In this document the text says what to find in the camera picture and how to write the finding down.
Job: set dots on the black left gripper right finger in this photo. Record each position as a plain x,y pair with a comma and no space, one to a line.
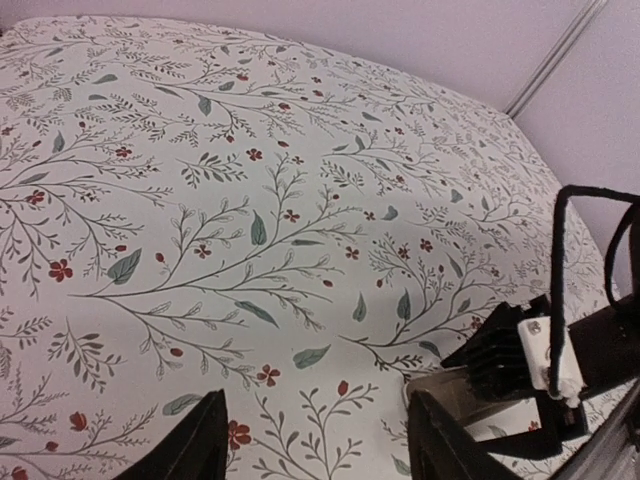
439,448

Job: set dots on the floral patterned table mat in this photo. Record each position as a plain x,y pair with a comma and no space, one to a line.
187,208

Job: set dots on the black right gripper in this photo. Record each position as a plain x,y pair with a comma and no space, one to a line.
523,417

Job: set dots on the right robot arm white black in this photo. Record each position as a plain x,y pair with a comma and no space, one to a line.
607,348

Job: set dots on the right aluminium frame post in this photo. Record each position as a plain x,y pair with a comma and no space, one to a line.
555,56

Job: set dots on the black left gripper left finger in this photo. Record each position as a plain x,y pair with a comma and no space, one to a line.
196,448

